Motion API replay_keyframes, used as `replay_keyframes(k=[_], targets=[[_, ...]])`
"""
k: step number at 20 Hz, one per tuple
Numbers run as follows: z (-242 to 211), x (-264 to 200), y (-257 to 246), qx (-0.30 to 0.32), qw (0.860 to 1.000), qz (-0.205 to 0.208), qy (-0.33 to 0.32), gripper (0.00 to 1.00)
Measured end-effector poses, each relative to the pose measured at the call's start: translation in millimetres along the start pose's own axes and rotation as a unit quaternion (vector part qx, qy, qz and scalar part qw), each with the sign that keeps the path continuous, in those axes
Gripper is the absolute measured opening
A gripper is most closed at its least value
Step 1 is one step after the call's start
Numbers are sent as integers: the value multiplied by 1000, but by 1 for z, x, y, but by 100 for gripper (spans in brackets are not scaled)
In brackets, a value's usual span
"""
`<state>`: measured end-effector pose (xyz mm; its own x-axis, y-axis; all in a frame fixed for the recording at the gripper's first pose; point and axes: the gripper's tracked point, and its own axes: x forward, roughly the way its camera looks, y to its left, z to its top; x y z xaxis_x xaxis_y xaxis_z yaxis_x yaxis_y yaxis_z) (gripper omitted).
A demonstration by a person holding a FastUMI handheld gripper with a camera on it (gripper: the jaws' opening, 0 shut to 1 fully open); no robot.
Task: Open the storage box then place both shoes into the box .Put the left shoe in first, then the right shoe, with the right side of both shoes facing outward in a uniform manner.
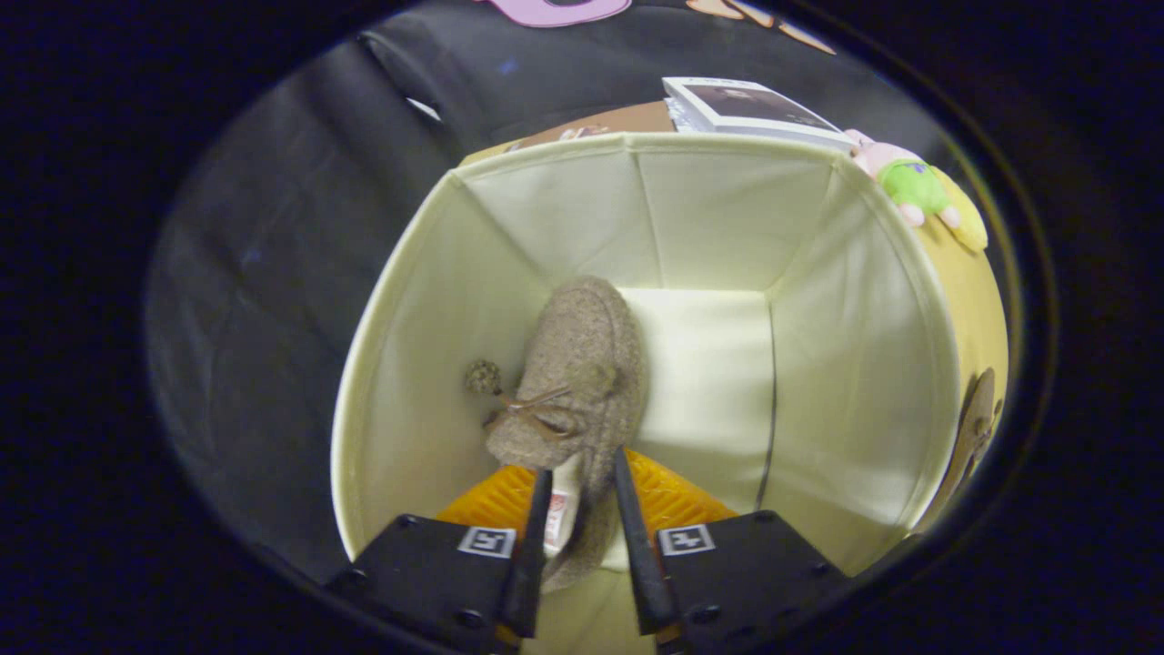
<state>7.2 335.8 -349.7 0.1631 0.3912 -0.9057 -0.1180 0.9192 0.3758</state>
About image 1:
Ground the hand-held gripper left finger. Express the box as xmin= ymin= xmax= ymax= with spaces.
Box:
xmin=326 ymin=466 xmax=554 ymax=655

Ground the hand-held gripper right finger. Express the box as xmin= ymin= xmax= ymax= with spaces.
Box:
xmin=612 ymin=446 xmax=853 ymax=655

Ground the brown fuzzy shoe with bow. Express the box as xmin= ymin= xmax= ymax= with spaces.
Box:
xmin=917 ymin=367 xmax=1005 ymax=534
xmin=464 ymin=276 xmax=649 ymax=594

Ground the grey fabric storage box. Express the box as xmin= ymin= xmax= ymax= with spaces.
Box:
xmin=329 ymin=132 xmax=964 ymax=655

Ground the black backdrop cloth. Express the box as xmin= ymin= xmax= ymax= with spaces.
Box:
xmin=145 ymin=0 xmax=910 ymax=583

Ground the brown hardcover book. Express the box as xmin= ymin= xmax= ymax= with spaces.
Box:
xmin=503 ymin=100 xmax=679 ymax=154

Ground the plain white book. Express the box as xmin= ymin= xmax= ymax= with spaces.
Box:
xmin=667 ymin=98 xmax=858 ymax=152

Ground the green and pink plush toy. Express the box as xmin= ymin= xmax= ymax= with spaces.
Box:
xmin=846 ymin=129 xmax=963 ymax=229

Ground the yellow plush toy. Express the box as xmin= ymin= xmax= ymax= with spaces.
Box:
xmin=928 ymin=164 xmax=990 ymax=255

